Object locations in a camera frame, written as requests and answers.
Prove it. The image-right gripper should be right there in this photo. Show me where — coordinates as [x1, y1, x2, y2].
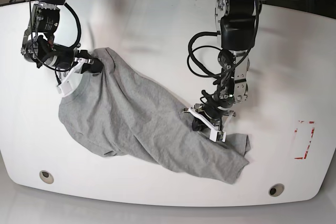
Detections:
[182, 104, 236, 136]

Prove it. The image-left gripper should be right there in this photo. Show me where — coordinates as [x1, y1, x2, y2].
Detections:
[56, 50, 103, 85]

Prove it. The grey t-shirt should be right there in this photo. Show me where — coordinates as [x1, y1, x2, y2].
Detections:
[58, 48, 250, 184]

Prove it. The black robot arm image-left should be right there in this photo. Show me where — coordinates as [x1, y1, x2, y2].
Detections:
[21, 0, 103, 84]

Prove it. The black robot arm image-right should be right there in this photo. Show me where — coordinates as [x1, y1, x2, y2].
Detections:
[186, 0, 266, 142]

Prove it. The red tape rectangle marking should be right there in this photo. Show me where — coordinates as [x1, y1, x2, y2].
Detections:
[291, 121, 316, 160]

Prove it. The right table grommet hole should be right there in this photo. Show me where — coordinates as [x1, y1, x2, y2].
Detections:
[268, 184, 285, 197]

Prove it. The table grommet hole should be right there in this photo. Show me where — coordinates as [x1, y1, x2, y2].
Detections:
[39, 170, 54, 184]
[268, 184, 285, 197]

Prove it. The left table grommet hole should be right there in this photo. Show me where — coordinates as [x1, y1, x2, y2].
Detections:
[39, 170, 54, 184]

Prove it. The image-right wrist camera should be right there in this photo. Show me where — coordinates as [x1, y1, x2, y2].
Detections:
[209, 129, 227, 143]

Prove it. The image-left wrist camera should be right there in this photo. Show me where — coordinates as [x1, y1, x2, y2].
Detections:
[56, 73, 82, 98]

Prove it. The image-left arm black cable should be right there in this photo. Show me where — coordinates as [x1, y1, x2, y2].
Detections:
[52, 2, 82, 51]

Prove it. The image-right arm black cable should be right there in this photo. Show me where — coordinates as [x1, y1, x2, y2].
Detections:
[186, 0, 263, 96]

